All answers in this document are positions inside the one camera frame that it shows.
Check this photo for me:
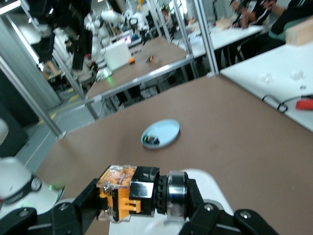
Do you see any brown background table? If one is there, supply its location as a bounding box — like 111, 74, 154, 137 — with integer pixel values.
85, 36, 188, 98

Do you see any white background box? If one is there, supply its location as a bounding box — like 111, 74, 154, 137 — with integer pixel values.
104, 40, 132, 71

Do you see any wooden block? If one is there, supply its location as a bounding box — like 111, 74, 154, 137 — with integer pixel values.
285, 21, 313, 47

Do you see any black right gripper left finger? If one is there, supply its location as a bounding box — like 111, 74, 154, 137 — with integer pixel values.
51, 178, 101, 235

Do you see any thin black cable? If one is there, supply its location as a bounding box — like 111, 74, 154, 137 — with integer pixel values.
261, 94, 313, 114

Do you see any aluminium frame profile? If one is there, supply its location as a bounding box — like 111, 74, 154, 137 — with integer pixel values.
84, 55, 194, 104
194, 0, 219, 77
171, 0, 198, 74
0, 14, 67, 140

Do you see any orange push-button switch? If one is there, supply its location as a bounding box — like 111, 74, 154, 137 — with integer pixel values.
96, 165, 190, 223

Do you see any person in dark clothing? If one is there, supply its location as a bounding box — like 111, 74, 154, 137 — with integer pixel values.
268, 0, 313, 42
229, 0, 272, 26

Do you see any light blue round dish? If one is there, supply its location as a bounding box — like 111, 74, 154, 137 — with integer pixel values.
141, 118, 180, 149

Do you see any white side table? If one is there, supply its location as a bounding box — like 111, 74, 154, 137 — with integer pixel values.
219, 40, 313, 134

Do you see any red tool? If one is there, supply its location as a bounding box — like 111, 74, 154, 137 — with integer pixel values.
295, 98, 313, 111

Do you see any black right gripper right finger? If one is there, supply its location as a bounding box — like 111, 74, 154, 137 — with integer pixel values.
179, 172, 235, 235

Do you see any white lidded storage box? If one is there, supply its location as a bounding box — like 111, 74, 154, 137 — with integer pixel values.
144, 168, 234, 235

